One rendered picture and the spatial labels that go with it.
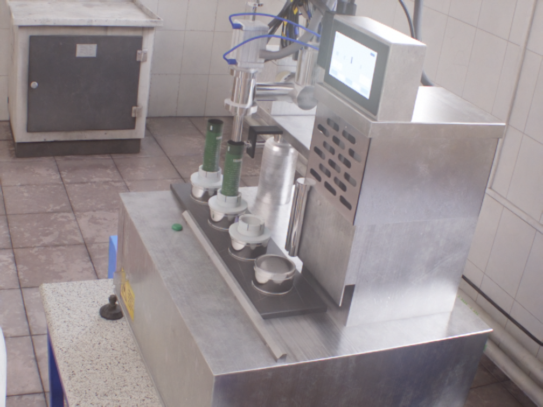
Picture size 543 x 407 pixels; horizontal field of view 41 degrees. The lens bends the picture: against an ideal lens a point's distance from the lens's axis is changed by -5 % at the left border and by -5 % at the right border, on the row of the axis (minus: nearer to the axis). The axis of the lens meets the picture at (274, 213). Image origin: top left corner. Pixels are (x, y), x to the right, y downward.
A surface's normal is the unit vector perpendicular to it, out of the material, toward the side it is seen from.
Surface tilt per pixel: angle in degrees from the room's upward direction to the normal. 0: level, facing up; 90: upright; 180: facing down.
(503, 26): 90
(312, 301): 0
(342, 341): 0
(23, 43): 90
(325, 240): 90
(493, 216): 90
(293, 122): 0
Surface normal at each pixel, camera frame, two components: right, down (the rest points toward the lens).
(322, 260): -0.91, 0.05
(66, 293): 0.14, -0.89
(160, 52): 0.39, 0.44
